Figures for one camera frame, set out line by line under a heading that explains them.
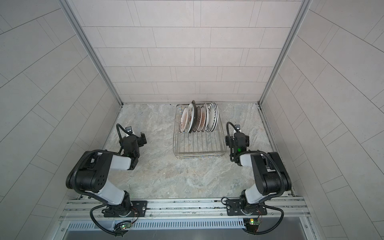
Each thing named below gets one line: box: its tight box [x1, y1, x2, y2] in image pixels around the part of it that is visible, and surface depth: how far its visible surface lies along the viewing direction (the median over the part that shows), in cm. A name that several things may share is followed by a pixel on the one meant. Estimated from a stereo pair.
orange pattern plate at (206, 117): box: [201, 103, 209, 133], surface depth 91 cm
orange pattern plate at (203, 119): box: [197, 106, 207, 133], surface depth 91 cm
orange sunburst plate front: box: [192, 106, 202, 133], surface depth 91 cm
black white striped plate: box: [206, 102, 218, 133], surface depth 93 cm
